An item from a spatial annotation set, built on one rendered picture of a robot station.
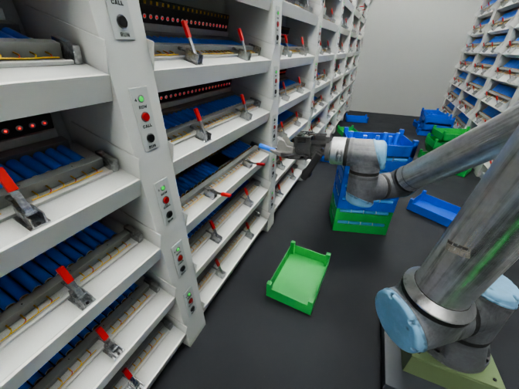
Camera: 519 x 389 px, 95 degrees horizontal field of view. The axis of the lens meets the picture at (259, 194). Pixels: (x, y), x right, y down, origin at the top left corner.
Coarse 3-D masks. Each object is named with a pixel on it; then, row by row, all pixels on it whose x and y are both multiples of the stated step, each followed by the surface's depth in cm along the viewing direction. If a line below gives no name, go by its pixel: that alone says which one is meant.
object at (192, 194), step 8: (248, 152) 105; (240, 160) 99; (224, 168) 91; (216, 176) 86; (224, 176) 89; (200, 184) 80; (208, 184) 82; (192, 192) 76; (200, 192) 79; (184, 200) 72
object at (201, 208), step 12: (252, 144) 114; (264, 156) 111; (192, 168) 89; (240, 168) 98; (252, 168) 100; (228, 180) 90; (240, 180) 93; (228, 192) 87; (204, 204) 77; (216, 204) 82; (192, 216) 71; (204, 216) 77; (192, 228) 73
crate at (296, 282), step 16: (288, 256) 122; (304, 256) 123; (320, 256) 118; (288, 272) 114; (304, 272) 114; (320, 272) 114; (272, 288) 106; (288, 288) 106; (304, 288) 106; (320, 288) 106; (288, 304) 99; (304, 304) 94
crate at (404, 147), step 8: (344, 128) 128; (344, 136) 126; (360, 136) 130; (368, 136) 129; (392, 136) 127; (400, 136) 125; (392, 144) 127; (400, 144) 126; (408, 144) 118; (416, 144) 109; (392, 152) 112; (400, 152) 112; (408, 152) 111
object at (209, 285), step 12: (252, 216) 130; (264, 216) 135; (240, 228) 121; (252, 228) 126; (240, 240) 118; (252, 240) 120; (228, 252) 109; (240, 252) 112; (216, 264) 98; (228, 264) 106; (204, 276) 98; (216, 276) 100; (228, 276) 104; (204, 288) 95; (216, 288) 96; (204, 300) 91
